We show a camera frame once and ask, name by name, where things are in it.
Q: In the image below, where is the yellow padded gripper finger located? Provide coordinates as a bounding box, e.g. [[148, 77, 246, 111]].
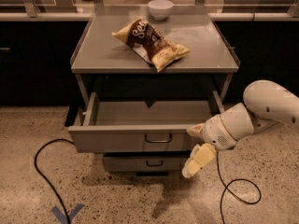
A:
[[181, 143, 217, 178], [186, 123, 204, 137]]

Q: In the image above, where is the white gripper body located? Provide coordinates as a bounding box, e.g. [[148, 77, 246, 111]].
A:
[[201, 115, 236, 151]]

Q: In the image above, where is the grey top drawer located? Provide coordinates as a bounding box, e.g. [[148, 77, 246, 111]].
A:
[[69, 91, 224, 153]]

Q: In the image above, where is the grey drawer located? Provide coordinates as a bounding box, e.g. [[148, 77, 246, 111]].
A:
[[69, 91, 224, 153], [102, 152, 189, 173]]

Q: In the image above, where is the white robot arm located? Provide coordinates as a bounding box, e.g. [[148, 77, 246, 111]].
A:
[[182, 80, 299, 178]]

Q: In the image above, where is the grey lower drawer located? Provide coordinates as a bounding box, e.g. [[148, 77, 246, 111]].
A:
[[102, 152, 189, 173]]

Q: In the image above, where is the brown yellow chip bag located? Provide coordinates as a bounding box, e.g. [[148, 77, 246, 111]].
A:
[[112, 17, 191, 72]]

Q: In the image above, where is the grey metal cabinet table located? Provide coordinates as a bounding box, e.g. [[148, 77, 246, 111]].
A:
[[71, 5, 239, 105]]

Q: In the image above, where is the white bowl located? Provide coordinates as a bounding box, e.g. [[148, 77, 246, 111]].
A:
[[148, 0, 174, 21]]

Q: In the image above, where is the blue tape floor marker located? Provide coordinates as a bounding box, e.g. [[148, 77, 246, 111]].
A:
[[51, 203, 84, 224]]

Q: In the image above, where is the black floor cable right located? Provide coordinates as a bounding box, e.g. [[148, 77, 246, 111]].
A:
[[215, 152, 263, 224]]

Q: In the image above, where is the black floor cable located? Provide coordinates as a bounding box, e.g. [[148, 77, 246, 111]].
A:
[[33, 138, 76, 224], [215, 152, 263, 224]]

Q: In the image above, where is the black top drawer handle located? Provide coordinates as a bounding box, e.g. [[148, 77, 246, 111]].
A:
[[144, 134, 173, 144]]

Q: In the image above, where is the black floor cable left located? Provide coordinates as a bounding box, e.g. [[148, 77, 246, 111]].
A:
[[33, 138, 76, 224]]

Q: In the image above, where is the grey counter rail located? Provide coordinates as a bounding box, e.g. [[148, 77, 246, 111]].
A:
[[0, 13, 299, 21]]

